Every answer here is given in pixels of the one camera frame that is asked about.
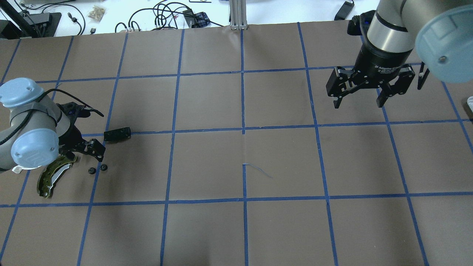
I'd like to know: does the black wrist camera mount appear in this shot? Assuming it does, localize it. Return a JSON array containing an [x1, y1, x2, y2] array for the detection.
[[56, 102, 93, 126]]

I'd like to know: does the aluminium frame post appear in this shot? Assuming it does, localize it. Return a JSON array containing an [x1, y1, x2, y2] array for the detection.
[[228, 0, 247, 30]]

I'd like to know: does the olive green brake shoe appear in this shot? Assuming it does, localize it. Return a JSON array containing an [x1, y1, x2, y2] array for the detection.
[[37, 153, 78, 198]]

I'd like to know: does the bag of small parts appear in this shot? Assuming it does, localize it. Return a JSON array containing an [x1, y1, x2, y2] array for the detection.
[[88, 5, 106, 22]]

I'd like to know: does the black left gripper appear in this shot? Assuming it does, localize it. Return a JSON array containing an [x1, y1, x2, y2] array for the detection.
[[59, 126, 105, 160]]

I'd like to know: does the black brake pad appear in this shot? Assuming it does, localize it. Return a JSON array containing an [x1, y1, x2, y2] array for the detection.
[[103, 127, 132, 143]]

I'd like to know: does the black power adapter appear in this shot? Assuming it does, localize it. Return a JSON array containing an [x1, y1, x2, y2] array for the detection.
[[333, 0, 355, 21]]

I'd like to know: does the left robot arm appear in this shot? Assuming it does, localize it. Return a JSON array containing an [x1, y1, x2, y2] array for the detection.
[[0, 77, 105, 173]]

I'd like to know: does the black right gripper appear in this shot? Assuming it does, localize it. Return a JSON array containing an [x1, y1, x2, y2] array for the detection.
[[326, 41, 415, 108]]

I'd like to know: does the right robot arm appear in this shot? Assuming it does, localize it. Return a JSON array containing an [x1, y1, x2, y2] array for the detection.
[[326, 0, 473, 108]]

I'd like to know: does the black monitor stand base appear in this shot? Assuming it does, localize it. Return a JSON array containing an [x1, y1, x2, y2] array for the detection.
[[0, 10, 62, 40]]

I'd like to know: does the black cable bundle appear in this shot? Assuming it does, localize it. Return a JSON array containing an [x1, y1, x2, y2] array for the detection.
[[115, 0, 224, 34]]

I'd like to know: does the white curved plastic bracket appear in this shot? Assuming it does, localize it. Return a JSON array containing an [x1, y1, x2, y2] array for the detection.
[[12, 165, 30, 174]]

